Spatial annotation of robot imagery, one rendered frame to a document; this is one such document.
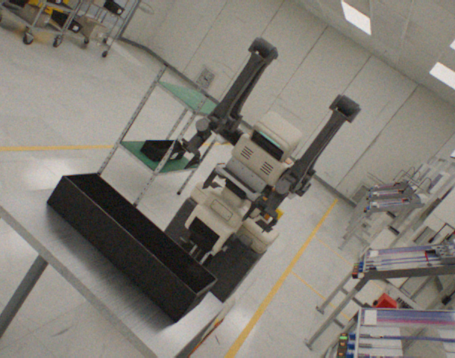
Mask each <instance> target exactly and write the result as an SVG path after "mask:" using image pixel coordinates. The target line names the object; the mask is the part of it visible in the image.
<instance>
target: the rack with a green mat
mask: <svg viewBox="0 0 455 358"><path fill-rule="evenodd" d="M168 66H169V65H168V64H166V63H164V64H163V66H162V68H161V69H160V71H159V72H158V74H157V76H156V78H155V79H154V80H153V82H152V84H151V86H150V87H149V88H148V91H147V92H146V94H145V95H144V97H143V98H142V100H141V102H140V103H139V105H138V107H137V109H136V110H135V111H134V114H133V115H132V117H131V118H130V120H129V121H128V123H127V124H126V126H125V128H124V130H123V131H122V133H121V134H120V136H119V138H118V139H117V140H116V143H115V144H114V146H113V147H112V149H111V150H110V153H109V154H108V155H107V157H106V159H105V160H104V162H103V163H102V165H101V167H100V169H99V170H98V171H97V174H99V175H100V176H101V174H102V172H103V171H104V169H105V168H106V166H107V164H108V163H109V162H110V159H111V158H112V156H113V155H114V153H115V152H116V150H117V148H118V147H120V148H121V149H122V150H123V151H124V152H126V153H127V154H128V155H129V156H131V157H132V158H133V159H134V160H135V161H137V162H138V163H139V164H140V165H141V166H143V167H144V168H145V169H146V170H148V171H149V172H150V173H152V176H151V177H150V179H149V180H148V182H147V184H146V185H145V186H144V188H143V189H142V191H141V193H140V194H139V196H138V197H137V199H136V200H135V202H134V203H133V205H134V206H135V207H137V205H138V203H139V202H140V201H141V199H142V197H143V196H144V194H145V193H146V192H147V190H148V188H149V187H150V185H151V184H152V183H153V181H154V179H155V178H156V176H161V175H170V174H174V173H180V172H188V171H191V173H190V174H189V176H188V178H187V179H186V180H185V182H184V183H183V185H182V186H181V188H180V189H179V190H178V192H177V194H178V195H180V194H181V193H182V191H183V189H184V188H185V187H186V185H187V184H188V183H189V181H190V179H191V178H192V176H193V175H194V174H195V172H196V171H197V169H198V167H199V166H200V165H201V163H202V162H203V160H204V159H205V157H206V156H207V155H208V153H209V152H210V150H211V148H212V147H213V146H214V145H215V143H216V141H215V140H214V139H213V141H212V142H211V143H210V145H209V147H208V148H207V150H206V151H205V152H204V154H203V155H202V157H201V159H200V163H198V164H196V165H194V166H190V167H189V168H187V169H185V170H184V167H185V166H186V165H187V163H188V162H189V161H190V160H188V159H187V158H186V157H185V156H183V157H182V158H181V160H168V158H169V155H170V154H171V152H172V149H173V146H174V144H175V141H174V142H173V144H172V146H171V147H170V149H169V150H168V151H167V153H166V155H165V156H164V158H163V159H162V160H161V161H159V162H153V161H152V160H150V159H149V158H148V157H146V156H145V155H144V154H143V153H142V152H141V151H140V149H141V148H142V146H143V145H144V143H145V141H122V140H123V139H124V137H125V135H126V134H127V132H128V131H129V129H130V128H131V125H132V124H133V123H134V121H135V119H136V118H137V116H138V115H139V113H140V111H141V109H142V108H143V106H144V105H145V103H146V102H147V100H148V98H149V96H150V95H151V94H152V92H153V90H154V88H155V87H156V86H158V87H159V88H161V89H162V90H163V91H164V92H166V93H167V94H168V95H170V96H171V97H173V99H174V100H176V101H177V102H179V103H180V104H181V105H183V106H184V107H185V109H184V110H183V112H182V114H181V115H180V117H179V118H178V120H177V121H176V123H175V125H174V126H173V128H172V129H171V130H170V132H169V134H168V135H167V137H166V138H165V140H169V139H170V137H171V136H172V134H173V133H174V132H175V130H176V128H177V127H178V125H179V124H180V122H181V120H182V119H183V117H184V116H185V115H186V113H187V111H188V110H189V111H190V112H191V113H192V115H191V116H190V118H189V119H188V121H187V122H186V124H185V125H184V127H183V129H182V130H181V132H180V133H179V134H178V136H177V138H176V139H175V140H178V141H179V142H180V140H181V139H182V137H183V135H184V134H185V133H186V131H187V129H188V128H189V126H190V125H191V124H192V122H193V120H194V119H195V117H196V116H205V117H207V116H208V115H209V114H210V113H211V111H213V109H214V108H215V106H216V105H215V104H214V103H213V102H211V101H210V100H209V99H208V98H209V96H208V95H207V94H205V95H202V94H201V93H200V91H201V90H202V88H203V87H204V85H205V84H206V82H207V79H206V78H204V80H203V81H202V82H201V84H200V86H199V87H198V89H197V90H196V91H195V90H193V89H187V88H185V87H179V86H177V85H174V84H169V83H166V82H163V81H160V79H161V77H162V76H163V73H164V72H165V71H166V69H167V67H168Z"/></svg>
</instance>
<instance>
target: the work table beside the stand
mask: <svg viewBox="0 0 455 358"><path fill-rule="evenodd" d="M53 190H54V188H50V189H38V190H31V191H24V192H12V193H5V194H0V218H2V219H3V220H4V221H5V222H6V223H7V224H8V225H10V226H11V227H12V228H13V229H14V230H15V231H16V232H17V233H18V234H19V235H20V236H21V237H22V238H23V239H24V240H25V241H26V242H27V243H28V244H29V245H30V246H31V247H32V248H33V249H34V250H35V251H36V252H37V253H38V256H37V258H36V259H35V261H34V262H33V264H32V265H31V267H30V268H29V270H28V272H27V273H26V275H25V276H24V278H23V279H22V282H21V283H20V284H19V286H18V287H17V289H16V291H15V292H14V293H13V295H12V297H11V299H10V300H9V301H8V303H7V305H6V307H5V308H4V309H3V311H2V312H1V315H0V338H1V337H2V336H3V334H4V332H5V331H6V329H7V328H8V326H9V325H10V323H11V322H12V320H13V319H14V317H15V315H16V314H17V313H18V311H19V309H20V308H21V306H22V305H23V303H24V302H25V300H26V298H27V297H28V296H29V294H30V292H31V290H32V289H33V288H34V286H35V285H36V283H37V281H38V280H39V279H40V277H41V275H42V273H43V272H44V271H45V269H46V267H47V266H48V264H50V265H51V266H52V267H53V268H54V269H55V270H56V271H57V272H59V273H60V274H61V275H62V276H63V277H64V278H65V279H66V280H67V281H68V282H69V283H70V284H71V285H72V286H73V287H74V288H75V289H76V290H77V291H78V292H79V293H80V294H81V295H83V296H84V297H85V298H86V299H87V300H88V301H89V302H90V303H91V304H92V305H93V306H94V307H95V308H96V309H97V310H98V311H99V312H100V313H101V314H102V315H103V316H104V317H105V318H106V319H107V320H108V321H109V322H110V323H111V324H112V325H113V326H114V327H115V328H116V329H117V330H118V331H119V332H120V333H121V334H122V335H123V336H124V337H125V338H126V339H127V340H128V341H129V342H130V343H131V344H132V345H133V346H134V347H135V348H136V349H137V350H138V351H139V352H140V353H141V354H142V355H143V356H144V357H145V358H186V357H187V356H188V355H189V353H190V352H191V351H192V349H193V348H194V347H195V346H196V344H197V343H198V342H199V340H200V339H201V337H202V336H203V335H204V334H205V333H206V332H207V330H208V329H209V327H210V326H211V324H212V323H213V322H214V321H215V320H216V318H217V317H218V316H219V314H220V313H221V311H222V310H223V309H224V308H225V305H224V304H223V303H222V302H221V301H220V300H219V299H218V298H216V297H215V296H214V295H213V294H212V293H211V292H208V293H207V295H206V296H205V297H204V299H203V300H202V302H201V303H200V304H199V305H198V306H197V307H196V308H195V309H193V310H192V311H191V312H190V313H188V314H187V315H186V316H184V317H183V318H182V319H181V320H180V321H179V322H178V323H175V322H174V321H173V320H172V319H171V318H170V317H169V316H168V315H167V314H166V313H165V312H164V311H163V310H161V308H159V307H158V306H157V305H156V304H155V303H154V302H153V301H152V300H151V299H150V298H149V297H148V296H147V295H146V294H145V293H144V292H143V291H142V290H141V289H140V288H139V287H137V286H136V285H135V284H134V283H133V282H132V281H131V280H130V279H129V278H128V277H126V276H125V275H124V274H123V273H122V272H121V271H120V270H119V269H118V268H117V267H116V266H114V264H112V263H111V261H109V260H108V258H106V257H105V256H104V255H103V254H102V253H101V252H100V251H99V250H98V249H97V248H96V247H94V246H93V245H92V244H91V243H90V242H89V241H88V240H87V239H86V238H84V237H83V236H82V235H81V234H80V233H79V232H78V231H77V230H76V229H74V228H73V226H71V225H70V223H68V222H67V221H66V220H65V219H64V218H63V217H62V216H61V215H60V214H59V213H58V212H56V211H55V210H54V209H53V208H52V207H51V206H50V205H49V204H47V203H46V202H47V200H48V198H49V197H50V195H51V194H52V192H53Z"/></svg>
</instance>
